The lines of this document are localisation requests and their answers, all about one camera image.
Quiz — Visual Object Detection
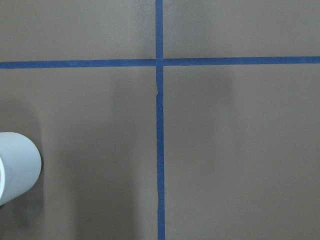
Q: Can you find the white smiley mug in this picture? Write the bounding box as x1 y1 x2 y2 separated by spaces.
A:
0 132 42 205

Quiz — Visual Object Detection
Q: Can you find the brown paper table mat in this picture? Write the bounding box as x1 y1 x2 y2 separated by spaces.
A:
0 0 320 240

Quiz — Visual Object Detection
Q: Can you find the long blue tape strip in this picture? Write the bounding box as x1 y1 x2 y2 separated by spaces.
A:
155 0 166 240

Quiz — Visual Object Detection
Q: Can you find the crossing blue tape strip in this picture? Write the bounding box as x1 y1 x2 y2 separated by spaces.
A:
0 56 320 70

